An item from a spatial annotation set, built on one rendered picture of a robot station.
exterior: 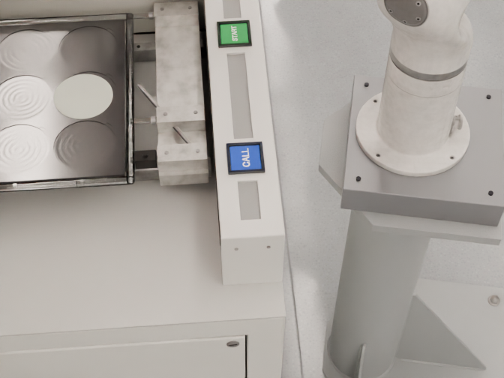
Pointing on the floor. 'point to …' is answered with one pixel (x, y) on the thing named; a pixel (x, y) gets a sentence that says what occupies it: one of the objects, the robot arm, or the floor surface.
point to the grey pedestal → (406, 294)
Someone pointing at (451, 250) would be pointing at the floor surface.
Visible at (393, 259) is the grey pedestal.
